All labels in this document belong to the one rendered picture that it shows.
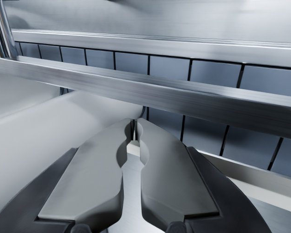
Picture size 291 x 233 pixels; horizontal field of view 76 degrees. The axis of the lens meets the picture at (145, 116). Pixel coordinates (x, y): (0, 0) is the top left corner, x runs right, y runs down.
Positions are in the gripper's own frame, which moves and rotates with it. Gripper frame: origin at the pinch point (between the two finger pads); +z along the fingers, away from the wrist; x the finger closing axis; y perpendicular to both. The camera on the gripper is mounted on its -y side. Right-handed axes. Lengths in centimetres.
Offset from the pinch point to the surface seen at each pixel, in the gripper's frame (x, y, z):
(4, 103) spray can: -12.7, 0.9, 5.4
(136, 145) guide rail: 0.1, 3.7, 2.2
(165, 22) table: 3.2, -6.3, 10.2
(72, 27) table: -8.7, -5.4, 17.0
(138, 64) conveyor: 0.4, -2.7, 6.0
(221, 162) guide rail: 7.0, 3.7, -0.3
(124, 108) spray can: -0.8, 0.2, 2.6
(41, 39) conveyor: -11.4, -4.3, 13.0
